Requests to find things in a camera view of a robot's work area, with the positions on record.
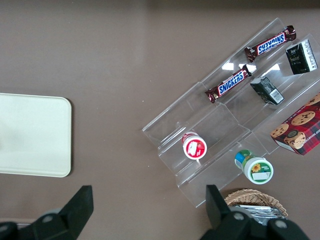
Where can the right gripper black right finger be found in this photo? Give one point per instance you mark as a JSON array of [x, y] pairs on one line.
[[225, 225]]

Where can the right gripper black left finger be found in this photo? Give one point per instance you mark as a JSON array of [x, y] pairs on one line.
[[72, 215]]

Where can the pale wicker basket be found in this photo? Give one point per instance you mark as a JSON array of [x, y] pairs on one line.
[[250, 197]]

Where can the beige plastic tray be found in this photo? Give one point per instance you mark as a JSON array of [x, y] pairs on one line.
[[32, 135]]

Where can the aluminium foil container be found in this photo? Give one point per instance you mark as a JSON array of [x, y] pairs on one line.
[[260, 211]]

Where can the green lidded cup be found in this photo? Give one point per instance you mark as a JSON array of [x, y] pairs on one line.
[[257, 170]]

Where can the red lidded cup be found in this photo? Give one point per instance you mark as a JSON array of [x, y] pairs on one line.
[[195, 148]]

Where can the clear acrylic step shelf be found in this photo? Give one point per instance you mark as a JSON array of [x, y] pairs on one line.
[[220, 120], [285, 82]]

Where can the red plaid cookie box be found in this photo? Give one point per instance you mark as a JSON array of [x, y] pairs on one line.
[[300, 130]]

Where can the small black carton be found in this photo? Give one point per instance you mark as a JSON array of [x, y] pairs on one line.
[[266, 90], [300, 58]]

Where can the Snickers chocolate bar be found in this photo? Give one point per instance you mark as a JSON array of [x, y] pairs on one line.
[[271, 43], [231, 83]]

